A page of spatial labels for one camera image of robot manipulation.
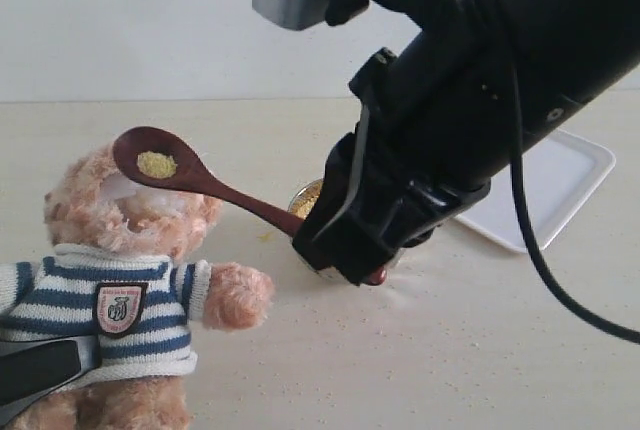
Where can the white rectangular plastic tray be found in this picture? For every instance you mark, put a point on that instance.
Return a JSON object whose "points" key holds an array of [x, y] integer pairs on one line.
{"points": [[560, 174]]}

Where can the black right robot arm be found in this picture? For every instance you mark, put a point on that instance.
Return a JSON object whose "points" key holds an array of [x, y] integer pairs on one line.
{"points": [[437, 120]]}

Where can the beige teddy bear striped sweater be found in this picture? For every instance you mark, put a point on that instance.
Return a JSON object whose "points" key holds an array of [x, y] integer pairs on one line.
{"points": [[119, 272]]}

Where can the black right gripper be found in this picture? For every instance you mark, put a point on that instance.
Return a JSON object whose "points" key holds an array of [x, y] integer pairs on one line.
{"points": [[388, 200]]}

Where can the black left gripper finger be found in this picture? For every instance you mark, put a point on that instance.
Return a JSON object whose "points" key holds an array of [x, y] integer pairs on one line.
{"points": [[31, 370]]}

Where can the yellow millet grains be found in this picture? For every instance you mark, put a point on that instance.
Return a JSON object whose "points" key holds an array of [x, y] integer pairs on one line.
{"points": [[303, 202]]}

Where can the dark red wooden spoon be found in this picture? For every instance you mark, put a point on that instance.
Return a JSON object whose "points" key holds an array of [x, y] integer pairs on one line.
{"points": [[165, 160]]}

